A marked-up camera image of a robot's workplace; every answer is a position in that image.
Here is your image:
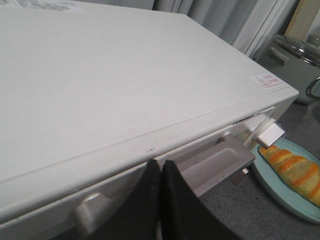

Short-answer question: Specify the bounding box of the glass-lidded cooking pot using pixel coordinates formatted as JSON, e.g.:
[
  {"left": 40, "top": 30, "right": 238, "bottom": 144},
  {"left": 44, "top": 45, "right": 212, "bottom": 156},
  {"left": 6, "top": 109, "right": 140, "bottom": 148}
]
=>
[{"left": 267, "top": 34, "right": 320, "bottom": 104}]

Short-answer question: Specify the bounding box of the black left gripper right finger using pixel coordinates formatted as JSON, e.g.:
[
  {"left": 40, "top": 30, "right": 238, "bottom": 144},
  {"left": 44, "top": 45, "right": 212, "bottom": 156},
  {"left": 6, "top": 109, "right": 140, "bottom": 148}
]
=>
[{"left": 161, "top": 160, "right": 240, "bottom": 240}]

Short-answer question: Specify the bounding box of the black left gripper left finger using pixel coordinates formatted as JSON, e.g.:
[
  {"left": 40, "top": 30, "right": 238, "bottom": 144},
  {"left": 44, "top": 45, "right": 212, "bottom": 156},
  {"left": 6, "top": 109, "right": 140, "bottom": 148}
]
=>
[{"left": 91, "top": 159, "right": 160, "bottom": 240}]

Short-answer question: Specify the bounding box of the light green plate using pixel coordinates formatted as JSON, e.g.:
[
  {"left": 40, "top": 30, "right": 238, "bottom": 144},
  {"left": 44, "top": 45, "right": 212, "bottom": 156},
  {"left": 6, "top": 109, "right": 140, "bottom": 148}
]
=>
[{"left": 251, "top": 144, "right": 320, "bottom": 224}]

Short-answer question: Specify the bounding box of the glass oven door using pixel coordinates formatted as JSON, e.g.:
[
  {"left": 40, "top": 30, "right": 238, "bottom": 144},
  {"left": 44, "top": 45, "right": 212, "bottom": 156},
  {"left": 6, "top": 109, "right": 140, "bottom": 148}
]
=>
[{"left": 73, "top": 107, "right": 277, "bottom": 237}]

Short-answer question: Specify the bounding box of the beige wooden board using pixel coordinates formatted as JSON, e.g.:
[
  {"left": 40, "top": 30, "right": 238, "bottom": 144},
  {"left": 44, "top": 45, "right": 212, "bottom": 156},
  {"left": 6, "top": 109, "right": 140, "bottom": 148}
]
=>
[{"left": 284, "top": 0, "right": 320, "bottom": 40}]

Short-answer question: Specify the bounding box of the grey curtain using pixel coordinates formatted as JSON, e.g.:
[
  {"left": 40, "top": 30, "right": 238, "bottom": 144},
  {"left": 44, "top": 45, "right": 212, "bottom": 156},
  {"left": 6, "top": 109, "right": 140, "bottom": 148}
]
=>
[{"left": 152, "top": 0, "right": 301, "bottom": 60}]

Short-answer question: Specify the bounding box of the white Toshiba toaster oven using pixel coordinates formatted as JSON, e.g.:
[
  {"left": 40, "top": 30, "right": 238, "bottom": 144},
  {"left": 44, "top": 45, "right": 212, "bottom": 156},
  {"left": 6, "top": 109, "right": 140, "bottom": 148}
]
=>
[{"left": 0, "top": 0, "right": 298, "bottom": 240}]

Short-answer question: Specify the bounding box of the striped golden bread loaf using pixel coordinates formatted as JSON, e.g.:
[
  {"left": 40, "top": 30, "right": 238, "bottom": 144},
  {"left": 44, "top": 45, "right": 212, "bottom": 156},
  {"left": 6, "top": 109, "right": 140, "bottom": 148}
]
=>
[{"left": 258, "top": 145, "right": 320, "bottom": 206}]

